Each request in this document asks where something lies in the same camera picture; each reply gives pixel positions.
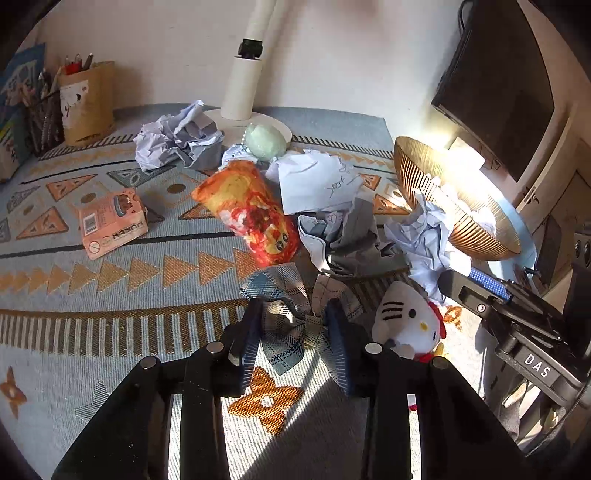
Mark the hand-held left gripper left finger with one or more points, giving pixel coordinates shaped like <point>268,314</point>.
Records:
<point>249,344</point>

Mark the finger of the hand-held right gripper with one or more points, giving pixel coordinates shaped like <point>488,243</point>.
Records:
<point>464,295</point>
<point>489,282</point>

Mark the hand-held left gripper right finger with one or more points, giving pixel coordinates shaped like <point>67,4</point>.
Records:
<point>339,353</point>

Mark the plaid fabric bow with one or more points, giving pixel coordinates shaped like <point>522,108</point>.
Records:
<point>281,286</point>

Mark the large white paper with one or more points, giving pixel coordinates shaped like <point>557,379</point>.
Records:
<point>425,240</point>

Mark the grey paper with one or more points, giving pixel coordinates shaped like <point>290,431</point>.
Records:
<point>341,240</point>

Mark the golden ribbed bowl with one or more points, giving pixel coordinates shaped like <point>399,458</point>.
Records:
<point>415,170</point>

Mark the orange snack packet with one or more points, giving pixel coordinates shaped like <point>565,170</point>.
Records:
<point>244,207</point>

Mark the white paper with scribbles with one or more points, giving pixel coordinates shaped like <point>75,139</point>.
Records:
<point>304,180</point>

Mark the white cat plush toy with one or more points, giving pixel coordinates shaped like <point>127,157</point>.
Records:
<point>406,318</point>

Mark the patterned blue table mat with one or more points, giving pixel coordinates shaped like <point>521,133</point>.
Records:
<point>138,323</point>

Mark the beige door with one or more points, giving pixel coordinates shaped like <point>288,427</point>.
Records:
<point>554,184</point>

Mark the white paper box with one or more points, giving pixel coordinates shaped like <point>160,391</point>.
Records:
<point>466,152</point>

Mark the pink card box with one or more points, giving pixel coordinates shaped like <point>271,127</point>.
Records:
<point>111,221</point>

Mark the black flat screen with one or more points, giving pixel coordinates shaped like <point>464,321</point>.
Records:
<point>498,83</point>

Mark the green plush ball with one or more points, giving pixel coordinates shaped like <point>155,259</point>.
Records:
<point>263,141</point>

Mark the bluish crumpled paper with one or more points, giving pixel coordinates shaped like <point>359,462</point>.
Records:
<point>171,138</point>

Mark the white desk lamp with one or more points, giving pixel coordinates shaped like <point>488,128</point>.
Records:
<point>240,87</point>

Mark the brown paper pen holder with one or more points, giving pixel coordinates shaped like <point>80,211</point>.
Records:
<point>87,106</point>

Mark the black mesh pen holder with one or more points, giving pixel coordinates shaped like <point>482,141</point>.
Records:
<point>44,124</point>

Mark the bunch of red pens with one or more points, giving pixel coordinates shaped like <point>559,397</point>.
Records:
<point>73,67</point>

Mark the bunch of dark pens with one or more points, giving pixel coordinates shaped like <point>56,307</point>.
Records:
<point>46,83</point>

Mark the blue illustrated book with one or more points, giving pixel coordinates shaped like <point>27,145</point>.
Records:
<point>18,83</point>

